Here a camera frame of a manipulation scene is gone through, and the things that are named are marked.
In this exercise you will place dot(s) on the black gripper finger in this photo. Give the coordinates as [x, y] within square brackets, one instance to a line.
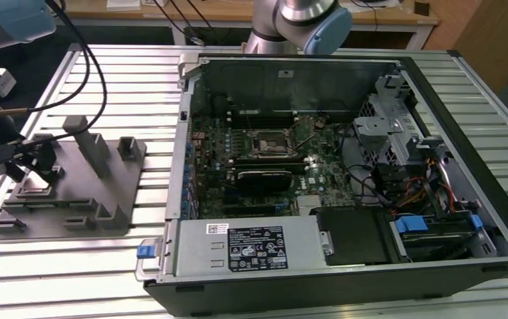
[17, 169]
[46, 159]

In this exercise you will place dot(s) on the black PC case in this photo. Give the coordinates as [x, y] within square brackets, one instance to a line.
[325, 295]

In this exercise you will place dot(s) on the grey plastic case foot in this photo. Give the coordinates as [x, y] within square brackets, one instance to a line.
[187, 64]

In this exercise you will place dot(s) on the hard disk in blue carrier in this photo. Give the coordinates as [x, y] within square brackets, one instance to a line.
[412, 224]

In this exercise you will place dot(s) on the white paper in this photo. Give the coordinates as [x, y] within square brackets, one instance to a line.
[154, 2]
[123, 4]

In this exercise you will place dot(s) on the grey plastic latch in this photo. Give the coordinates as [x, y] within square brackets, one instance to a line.
[423, 143]

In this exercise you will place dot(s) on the small black box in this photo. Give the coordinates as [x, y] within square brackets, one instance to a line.
[423, 8]

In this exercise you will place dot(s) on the RAM slot white clips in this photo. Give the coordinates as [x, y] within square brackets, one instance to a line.
[262, 113]
[262, 120]

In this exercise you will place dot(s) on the green motherboard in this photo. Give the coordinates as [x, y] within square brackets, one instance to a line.
[325, 159]

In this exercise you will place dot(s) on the grey power supply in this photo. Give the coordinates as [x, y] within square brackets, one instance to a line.
[187, 246]

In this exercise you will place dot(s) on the silver CPU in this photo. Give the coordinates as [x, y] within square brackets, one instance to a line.
[34, 189]

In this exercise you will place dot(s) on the CPU socket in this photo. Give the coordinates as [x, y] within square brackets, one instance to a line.
[270, 143]

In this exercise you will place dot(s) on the metal drive cage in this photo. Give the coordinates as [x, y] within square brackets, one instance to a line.
[378, 131]

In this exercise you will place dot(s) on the blue case latch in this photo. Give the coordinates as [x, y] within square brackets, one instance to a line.
[145, 251]

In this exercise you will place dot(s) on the wooden desk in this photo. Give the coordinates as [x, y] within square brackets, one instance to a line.
[125, 12]

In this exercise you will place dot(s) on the green RAM stick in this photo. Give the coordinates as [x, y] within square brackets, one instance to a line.
[272, 167]

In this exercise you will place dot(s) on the black expansion slot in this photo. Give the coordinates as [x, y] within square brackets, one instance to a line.
[249, 210]

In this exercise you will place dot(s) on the black graphics card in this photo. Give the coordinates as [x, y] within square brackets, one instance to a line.
[262, 182]

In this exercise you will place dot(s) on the silver heatsink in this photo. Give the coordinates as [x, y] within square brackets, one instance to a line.
[309, 204]

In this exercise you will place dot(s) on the grey parts rack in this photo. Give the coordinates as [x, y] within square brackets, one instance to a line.
[81, 186]

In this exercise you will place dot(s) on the black plastic shroud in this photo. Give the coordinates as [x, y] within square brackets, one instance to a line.
[352, 232]

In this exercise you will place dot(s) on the wooden cabinet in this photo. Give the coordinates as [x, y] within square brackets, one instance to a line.
[493, 33]

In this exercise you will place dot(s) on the RAM slot black clips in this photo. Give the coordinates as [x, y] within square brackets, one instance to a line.
[262, 116]
[262, 124]

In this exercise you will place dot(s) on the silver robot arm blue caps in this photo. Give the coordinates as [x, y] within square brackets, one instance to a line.
[298, 13]

